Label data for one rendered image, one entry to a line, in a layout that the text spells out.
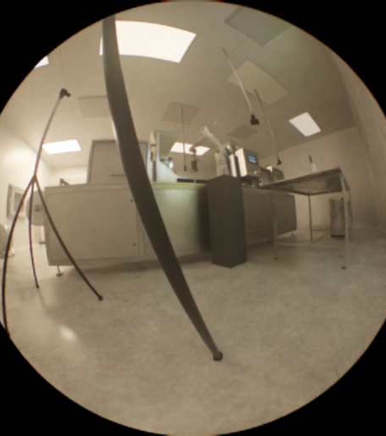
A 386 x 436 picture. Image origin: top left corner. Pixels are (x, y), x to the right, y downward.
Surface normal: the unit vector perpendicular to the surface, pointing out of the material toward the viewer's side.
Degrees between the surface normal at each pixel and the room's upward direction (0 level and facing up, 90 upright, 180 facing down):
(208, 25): 180
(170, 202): 90
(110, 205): 90
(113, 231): 90
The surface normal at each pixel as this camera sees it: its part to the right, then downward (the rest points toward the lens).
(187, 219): 0.44, -0.04
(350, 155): -0.90, 0.05
